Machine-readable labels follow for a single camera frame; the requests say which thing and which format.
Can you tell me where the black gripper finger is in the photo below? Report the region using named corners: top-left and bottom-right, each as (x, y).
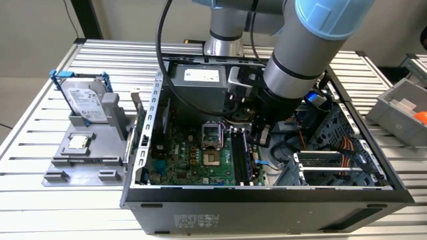
top-left (261, 123), bottom-right (273, 149)
top-left (250, 123), bottom-right (263, 147)

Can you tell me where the RAM stick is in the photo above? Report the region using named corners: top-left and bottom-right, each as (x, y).
top-left (242, 131), bottom-right (255, 183)

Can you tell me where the black RAM slot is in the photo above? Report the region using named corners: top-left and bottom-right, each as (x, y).
top-left (235, 128), bottom-right (247, 186)
top-left (239, 128), bottom-right (251, 186)
top-left (231, 128), bottom-right (242, 186)

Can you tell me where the grey metal drive cage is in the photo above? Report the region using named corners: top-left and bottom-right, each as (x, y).
top-left (270, 64), bottom-right (338, 132)

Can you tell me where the thin locking lever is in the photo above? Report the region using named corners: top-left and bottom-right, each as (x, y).
top-left (221, 124), bottom-right (233, 149)

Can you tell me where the metal socket cover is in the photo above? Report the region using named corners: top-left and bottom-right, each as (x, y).
top-left (201, 121), bottom-right (225, 149)

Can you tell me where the CPU socket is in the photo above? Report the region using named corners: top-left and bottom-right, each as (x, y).
top-left (202, 148), bottom-right (223, 167)

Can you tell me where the metal disk bay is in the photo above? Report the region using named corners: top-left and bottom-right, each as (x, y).
top-left (293, 149), bottom-right (366, 186)

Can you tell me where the grey power supply unit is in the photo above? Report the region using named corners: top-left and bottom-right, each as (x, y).
top-left (162, 63), bottom-right (231, 118)

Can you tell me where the green motherboard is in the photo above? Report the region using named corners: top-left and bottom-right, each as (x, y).
top-left (149, 121), bottom-right (269, 187)

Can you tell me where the black case fan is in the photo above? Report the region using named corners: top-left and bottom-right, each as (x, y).
top-left (154, 97), bottom-right (174, 154)

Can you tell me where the black open PC case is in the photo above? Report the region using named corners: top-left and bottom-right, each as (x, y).
top-left (119, 51), bottom-right (417, 236)

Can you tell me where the grey plastic bin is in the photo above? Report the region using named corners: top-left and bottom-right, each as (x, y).
top-left (366, 77), bottom-right (427, 148)

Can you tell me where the black graphics card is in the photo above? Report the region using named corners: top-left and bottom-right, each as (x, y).
top-left (123, 86), bottom-right (149, 166)

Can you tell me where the small white box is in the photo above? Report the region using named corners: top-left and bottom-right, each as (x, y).
top-left (390, 98), bottom-right (418, 113)

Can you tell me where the orange ball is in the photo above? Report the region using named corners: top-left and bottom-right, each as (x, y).
top-left (413, 110), bottom-right (427, 124)

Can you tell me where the grey parts rack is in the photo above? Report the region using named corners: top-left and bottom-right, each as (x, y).
top-left (40, 93), bottom-right (139, 188)

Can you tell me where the silver CPU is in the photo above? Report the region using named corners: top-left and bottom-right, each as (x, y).
top-left (69, 135), bottom-right (91, 149)

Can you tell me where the hard disk in blue carrier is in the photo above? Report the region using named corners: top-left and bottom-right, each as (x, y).
top-left (50, 69), bottom-right (117, 127)

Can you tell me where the black looped wire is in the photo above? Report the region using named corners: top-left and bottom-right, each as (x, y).
top-left (269, 138), bottom-right (299, 169)

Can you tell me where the thin orange wire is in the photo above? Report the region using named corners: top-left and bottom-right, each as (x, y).
top-left (298, 126), bottom-right (307, 151)

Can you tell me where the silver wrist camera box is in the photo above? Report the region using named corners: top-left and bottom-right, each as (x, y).
top-left (226, 66), bottom-right (255, 97)
top-left (303, 90), bottom-right (329, 111)

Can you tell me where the orange yellow wire bundle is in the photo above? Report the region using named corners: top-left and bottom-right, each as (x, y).
top-left (335, 138), bottom-right (358, 169)

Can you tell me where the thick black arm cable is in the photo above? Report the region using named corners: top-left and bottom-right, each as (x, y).
top-left (155, 0), bottom-right (242, 118)

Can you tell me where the black metal post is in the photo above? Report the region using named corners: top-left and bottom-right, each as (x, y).
top-left (69, 0), bottom-right (105, 41)

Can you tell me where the thin black wall cable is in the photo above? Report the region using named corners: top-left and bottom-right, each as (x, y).
top-left (65, 0), bottom-right (82, 38)

